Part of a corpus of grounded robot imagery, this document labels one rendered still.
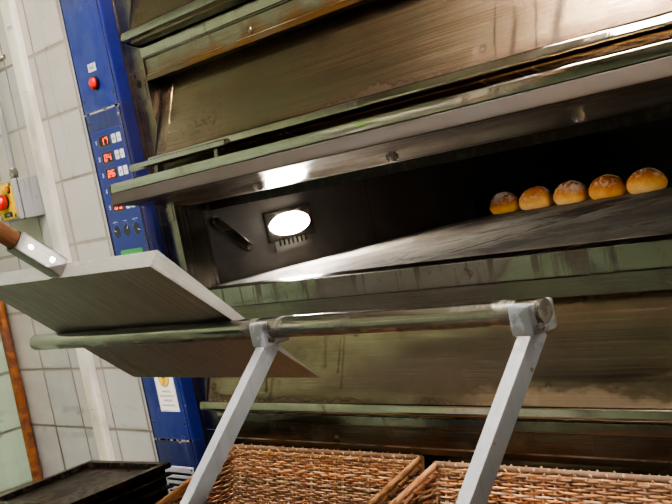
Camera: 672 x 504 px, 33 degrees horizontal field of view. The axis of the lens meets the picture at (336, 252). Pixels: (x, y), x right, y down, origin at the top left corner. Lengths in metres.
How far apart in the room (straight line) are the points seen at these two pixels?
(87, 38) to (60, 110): 0.26
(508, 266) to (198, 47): 0.83
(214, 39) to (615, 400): 1.05
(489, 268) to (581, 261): 0.17
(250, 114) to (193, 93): 0.21
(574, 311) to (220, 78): 0.89
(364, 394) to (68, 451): 1.21
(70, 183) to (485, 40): 1.31
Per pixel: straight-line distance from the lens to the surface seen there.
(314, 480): 2.20
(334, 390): 2.10
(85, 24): 2.54
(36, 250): 1.83
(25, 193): 2.85
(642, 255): 1.62
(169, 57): 2.35
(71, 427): 3.01
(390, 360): 2.00
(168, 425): 2.55
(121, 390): 2.74
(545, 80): 1.49
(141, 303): 1.80
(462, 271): 1.83
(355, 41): 1.95
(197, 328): 1.75
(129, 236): 2.50
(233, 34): 2.18
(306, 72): 2.03
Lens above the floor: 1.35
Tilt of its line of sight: 3 degrees down
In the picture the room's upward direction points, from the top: 12 degrees counter-clockwise
